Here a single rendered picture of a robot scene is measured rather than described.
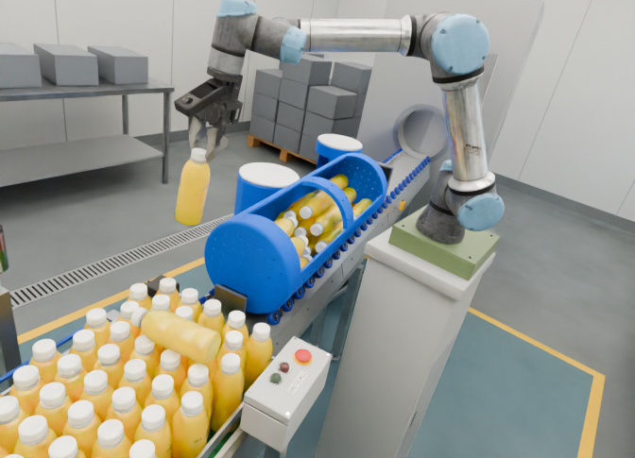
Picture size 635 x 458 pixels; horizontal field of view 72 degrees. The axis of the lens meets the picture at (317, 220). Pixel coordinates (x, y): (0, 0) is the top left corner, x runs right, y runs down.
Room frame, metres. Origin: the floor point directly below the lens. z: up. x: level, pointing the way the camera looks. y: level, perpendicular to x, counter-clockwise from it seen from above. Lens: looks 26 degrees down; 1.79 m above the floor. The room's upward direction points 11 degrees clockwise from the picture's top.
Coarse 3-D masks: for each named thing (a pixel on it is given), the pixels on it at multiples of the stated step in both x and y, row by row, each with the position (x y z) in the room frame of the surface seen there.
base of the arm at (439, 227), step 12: (432, 204) 1.23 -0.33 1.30; (420, 216) 1.25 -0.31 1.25; (432, 216) 1.21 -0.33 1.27; (444, 216) 1.20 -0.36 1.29; (420, 228) 1.22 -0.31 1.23; (432, 228) 1.20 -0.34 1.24; (444, 228) 1.19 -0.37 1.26; (456, 228) 1.20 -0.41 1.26; (444, 240) 1.18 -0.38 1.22; (456, 240) 1.19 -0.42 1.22
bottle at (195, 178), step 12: (192, 168) 0.96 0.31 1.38; (204, 168) 0.97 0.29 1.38; (180, 180) 0.97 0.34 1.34; (192, 180) 0.95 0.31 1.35; (204, 180) 0.97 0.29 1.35; (180, 192) 0.96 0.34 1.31; (192, 192) 0.96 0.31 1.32; (204, 192) 0.98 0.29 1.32; (180, 204) 0.96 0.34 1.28; (192, 204) 0.96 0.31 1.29; (204, 204) 0.99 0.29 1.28; (180, 216) 0.96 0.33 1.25; (192, 216) 0.96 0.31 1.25
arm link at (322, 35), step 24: (288, 24) 1.11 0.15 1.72; (312, 24) 1.14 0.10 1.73; (336, 24) 1.15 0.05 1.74; (360, 24) 1.16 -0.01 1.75; (384, 24) 1.17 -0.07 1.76; (408, 24) 1.17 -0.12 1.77; (312, 48) 1.14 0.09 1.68; (336, 48) 1.15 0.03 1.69; (360, 48) 1.16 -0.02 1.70; (384, 48) 1.17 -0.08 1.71; (408, 48) 1.16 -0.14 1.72
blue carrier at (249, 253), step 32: (352, 160) 1.83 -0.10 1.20; (288, 192) 1.49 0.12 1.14; (384, 192) 1.73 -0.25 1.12; (224, 224) 1.04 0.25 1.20; (256, 224) 1.02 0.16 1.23; (352, 224) 1.40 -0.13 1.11; (224, 256) 1.04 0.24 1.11; (256, 256) 1.00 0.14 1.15; (288, 256) 0.99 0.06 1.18; (320, 256) 1.15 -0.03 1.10; (256, 288) 1.00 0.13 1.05; (288, 288) 0.97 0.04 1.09
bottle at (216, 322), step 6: (204, 312) 0.84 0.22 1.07; (198, 318) 0.84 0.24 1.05; (204, 318) 0.83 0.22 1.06; (210, 318) 0.83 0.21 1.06; (216, 318) 0.83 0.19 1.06; (222, 318) 0.84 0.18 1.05; (204, 324) 0.82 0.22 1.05; (210, 324) 0.82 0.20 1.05; (216, 324) 0.83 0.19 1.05; (222, 324) 0.84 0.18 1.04; (216, 330) 0.82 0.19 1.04; (216, 354) 0.82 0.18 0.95
